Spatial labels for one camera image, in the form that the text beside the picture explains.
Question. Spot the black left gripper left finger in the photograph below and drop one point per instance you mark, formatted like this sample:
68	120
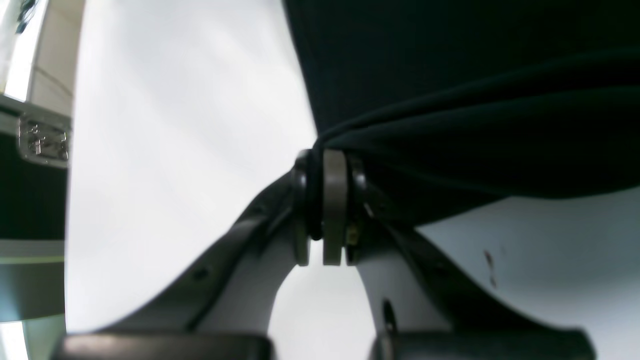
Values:
220	307

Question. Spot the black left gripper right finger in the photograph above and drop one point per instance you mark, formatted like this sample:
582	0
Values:
423	305

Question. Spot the black T-shirt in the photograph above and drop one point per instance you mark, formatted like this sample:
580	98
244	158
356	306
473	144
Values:
455	104

